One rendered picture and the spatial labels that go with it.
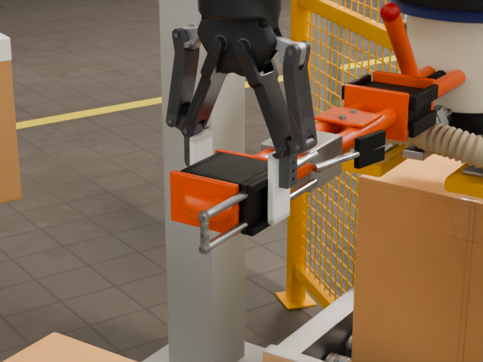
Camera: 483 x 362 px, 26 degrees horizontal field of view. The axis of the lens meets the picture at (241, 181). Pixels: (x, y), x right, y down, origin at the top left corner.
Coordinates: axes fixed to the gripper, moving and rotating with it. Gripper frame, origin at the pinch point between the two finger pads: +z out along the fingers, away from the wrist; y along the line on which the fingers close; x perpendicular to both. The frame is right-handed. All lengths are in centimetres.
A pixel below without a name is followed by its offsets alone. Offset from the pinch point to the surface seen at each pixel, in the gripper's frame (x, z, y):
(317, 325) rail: -78, 60, 34
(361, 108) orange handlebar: -28.9, -0.3, 1.9
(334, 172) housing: -14.4, 2.6, -2.6
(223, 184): 4.9, -1.8, -1.5
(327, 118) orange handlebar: -20.9, -1.0, 2.0
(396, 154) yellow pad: -47.8, 11.5, 5.7
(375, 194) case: -69, 27, 19
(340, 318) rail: -83, 60, 31
